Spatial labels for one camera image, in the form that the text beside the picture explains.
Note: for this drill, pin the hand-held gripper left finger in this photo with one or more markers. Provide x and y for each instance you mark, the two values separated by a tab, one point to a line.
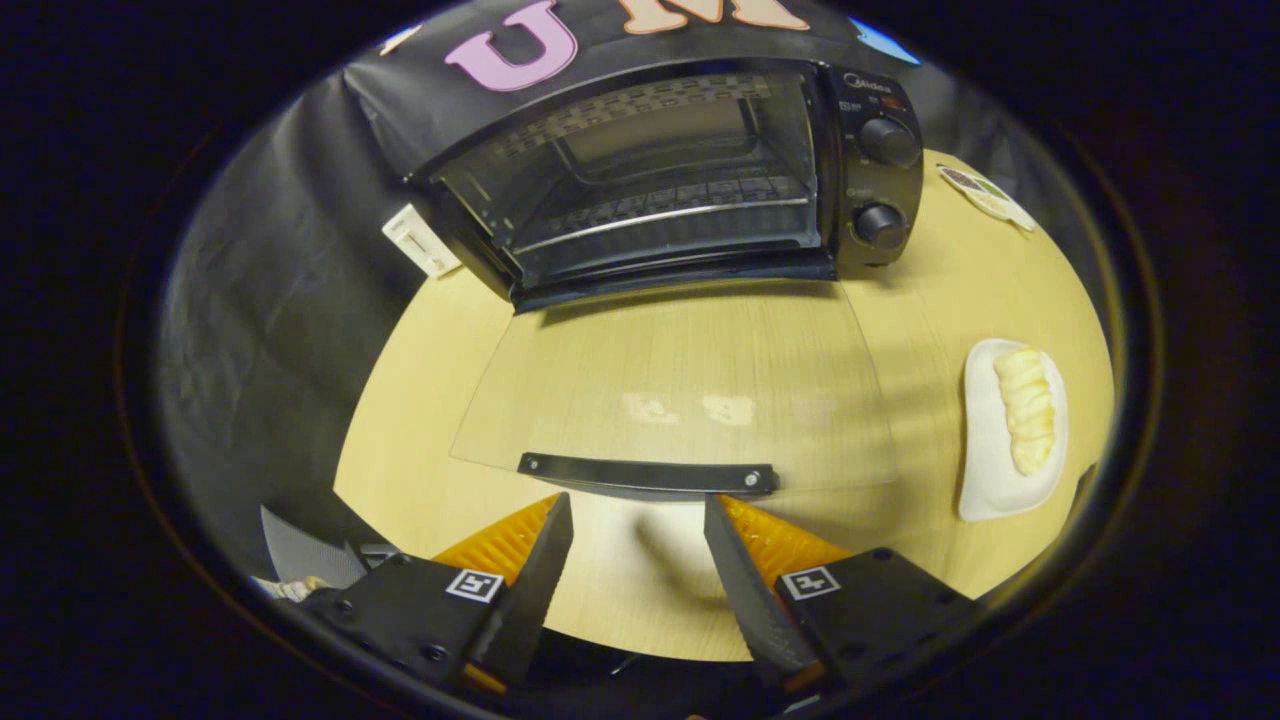
530	600

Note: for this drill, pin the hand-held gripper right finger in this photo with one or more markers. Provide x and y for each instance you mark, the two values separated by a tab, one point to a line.
745	590

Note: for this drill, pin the pale twisted bread roll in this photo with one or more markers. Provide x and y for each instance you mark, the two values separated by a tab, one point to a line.
1028	410

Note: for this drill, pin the black toaster oven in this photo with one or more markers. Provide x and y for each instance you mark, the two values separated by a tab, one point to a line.
860	180

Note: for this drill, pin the grey ribbed fabric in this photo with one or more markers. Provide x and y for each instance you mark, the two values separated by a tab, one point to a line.
305	550

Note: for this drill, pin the white oval plate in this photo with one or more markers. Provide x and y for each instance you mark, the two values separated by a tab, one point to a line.
990	480

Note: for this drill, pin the black backdrop cloth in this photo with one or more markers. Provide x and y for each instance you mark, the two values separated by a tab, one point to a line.
270	300

